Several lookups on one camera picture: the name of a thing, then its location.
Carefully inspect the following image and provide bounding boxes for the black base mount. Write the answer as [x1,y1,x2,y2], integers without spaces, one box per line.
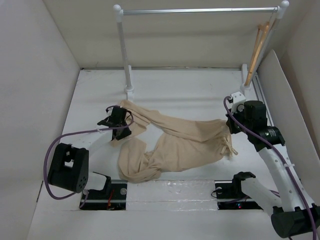
[211,180,262,210]
[79,183,127,211]

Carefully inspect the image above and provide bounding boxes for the white clothes rack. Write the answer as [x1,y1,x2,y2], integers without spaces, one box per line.
[113,0,290,101]

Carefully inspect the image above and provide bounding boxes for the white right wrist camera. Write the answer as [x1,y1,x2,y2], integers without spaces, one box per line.
[228,91,246,114]

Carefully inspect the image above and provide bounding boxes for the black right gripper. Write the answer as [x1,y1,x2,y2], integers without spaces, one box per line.
[225,105,252,134]

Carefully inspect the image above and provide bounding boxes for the aluminium rail right side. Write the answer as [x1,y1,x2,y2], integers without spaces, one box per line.
[252,73,274,126]

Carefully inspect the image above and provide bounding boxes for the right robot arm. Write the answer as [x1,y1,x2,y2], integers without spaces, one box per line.
[223,96,320,240]

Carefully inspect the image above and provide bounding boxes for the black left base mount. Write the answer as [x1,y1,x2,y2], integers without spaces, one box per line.
[79,183,127,211]

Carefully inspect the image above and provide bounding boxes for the beige trousers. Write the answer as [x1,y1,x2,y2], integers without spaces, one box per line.
[110,100,238,183]

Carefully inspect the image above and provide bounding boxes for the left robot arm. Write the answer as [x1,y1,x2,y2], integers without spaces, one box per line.
[43,105,134,200]

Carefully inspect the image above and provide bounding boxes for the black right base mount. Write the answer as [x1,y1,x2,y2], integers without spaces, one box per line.
[211,180,262,210]

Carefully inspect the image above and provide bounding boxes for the wooden clothes hanger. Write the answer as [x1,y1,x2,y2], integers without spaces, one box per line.
[244,21,270,87]

